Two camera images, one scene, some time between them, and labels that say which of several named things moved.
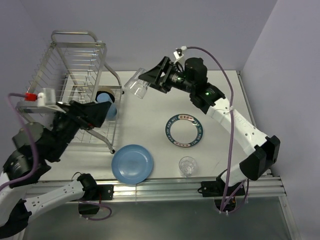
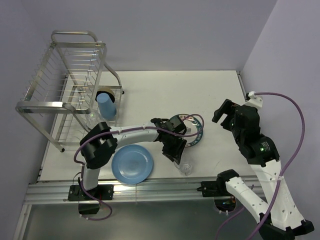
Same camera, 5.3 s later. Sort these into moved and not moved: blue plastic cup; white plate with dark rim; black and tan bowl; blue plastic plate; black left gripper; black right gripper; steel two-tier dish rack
Moved: black left gripper; black right gripper
Not moved: steel two-tier dish rack; blue plastic plate; black and tan bowl; blue plastic cup; white plate with dark rim
